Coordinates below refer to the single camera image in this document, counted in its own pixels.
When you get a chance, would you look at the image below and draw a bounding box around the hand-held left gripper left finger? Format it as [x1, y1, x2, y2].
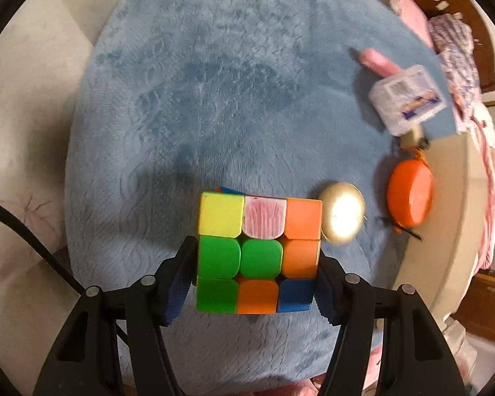
[33, 235, 199, 396]

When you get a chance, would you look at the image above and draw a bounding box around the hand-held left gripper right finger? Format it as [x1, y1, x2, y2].
[316, 253, 467, 396]

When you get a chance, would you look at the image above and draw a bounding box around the colourful puzzle cube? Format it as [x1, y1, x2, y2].
[195, 187, 323, 315]

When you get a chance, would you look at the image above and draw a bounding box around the gold round compact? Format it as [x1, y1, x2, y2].
[317, 181, 366, 244]

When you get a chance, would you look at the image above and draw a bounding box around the orange round tape measure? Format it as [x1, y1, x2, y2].
[379, 157, 434, 241]

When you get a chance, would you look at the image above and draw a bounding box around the white plastic bin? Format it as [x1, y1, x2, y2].
[390, 132, 495, 331]

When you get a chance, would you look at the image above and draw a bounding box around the clear plastic box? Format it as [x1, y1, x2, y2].
[369, 65, 448, 137]

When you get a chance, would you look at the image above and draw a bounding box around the pink fleece clothing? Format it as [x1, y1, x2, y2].
[268, 344, 386, 396]

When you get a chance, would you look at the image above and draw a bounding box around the pink cartoon quilt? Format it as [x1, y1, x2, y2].
[456, 98, 495, 274]

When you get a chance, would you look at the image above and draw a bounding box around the blue plush mat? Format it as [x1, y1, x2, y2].
[65, 0, 458, 385]

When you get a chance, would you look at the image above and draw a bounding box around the white patterned curtain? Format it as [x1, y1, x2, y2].
[0, 0, 122, 396]

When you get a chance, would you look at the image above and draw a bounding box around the purple floral blanket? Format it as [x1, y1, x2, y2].
[427, 13, 486, 105]

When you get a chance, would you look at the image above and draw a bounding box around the pink bed sheet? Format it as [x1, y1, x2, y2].
[390, 0, 435, 52]

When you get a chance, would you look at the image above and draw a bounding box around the wooden bed headboard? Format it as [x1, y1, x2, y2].
[390, 0, 495, 93]

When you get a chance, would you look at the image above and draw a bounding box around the black cable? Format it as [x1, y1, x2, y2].
[0, 197, 89, 295]

